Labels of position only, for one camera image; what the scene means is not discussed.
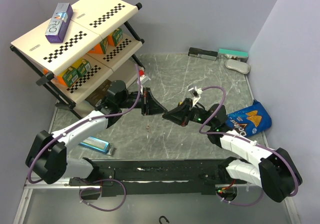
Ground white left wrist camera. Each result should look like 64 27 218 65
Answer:
139 68 151 88

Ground teal white box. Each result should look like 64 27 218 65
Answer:
217 48 249 63

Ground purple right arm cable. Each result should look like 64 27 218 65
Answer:
198 85 300 197

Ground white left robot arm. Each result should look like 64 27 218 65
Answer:
25 80 167 185

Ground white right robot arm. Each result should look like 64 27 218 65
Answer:
162 98 303 203

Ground blue toothpaste box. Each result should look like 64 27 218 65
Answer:
79 136 115 156

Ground purple silver box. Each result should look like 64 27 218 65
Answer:
45 3 73 44

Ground brown foil pouch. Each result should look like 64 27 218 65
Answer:
85 79 112 107

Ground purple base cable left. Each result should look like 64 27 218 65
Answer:
78 178 127 213

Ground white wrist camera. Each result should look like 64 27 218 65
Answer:
188 86 203 107
139 68 151 88

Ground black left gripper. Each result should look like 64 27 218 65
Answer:
118 88 168 116

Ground black rectangular box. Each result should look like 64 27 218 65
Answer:
188 47 218 61

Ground white checkered shelf rack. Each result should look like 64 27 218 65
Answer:
10 0 144 118

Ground grey oval case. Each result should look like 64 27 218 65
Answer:
225 59 251 75

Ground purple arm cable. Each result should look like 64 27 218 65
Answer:
26 63 145 185
198 85 300 197

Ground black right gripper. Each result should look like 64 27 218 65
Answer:
163 98 215 128

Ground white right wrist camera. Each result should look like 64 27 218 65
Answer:
188 86 203 107

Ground blue Doritos chip bag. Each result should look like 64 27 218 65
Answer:
225 99 272 138

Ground small silver keys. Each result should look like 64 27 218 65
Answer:
146 125 151 139

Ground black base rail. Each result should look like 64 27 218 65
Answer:
69 159 233 197

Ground black hook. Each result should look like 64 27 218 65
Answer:
158 215 170 224

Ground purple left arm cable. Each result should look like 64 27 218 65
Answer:
26 63 145 185

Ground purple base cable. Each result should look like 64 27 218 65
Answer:
219 190 265 208
78 178 127 213

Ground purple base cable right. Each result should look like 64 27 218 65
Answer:
219 190 265 208

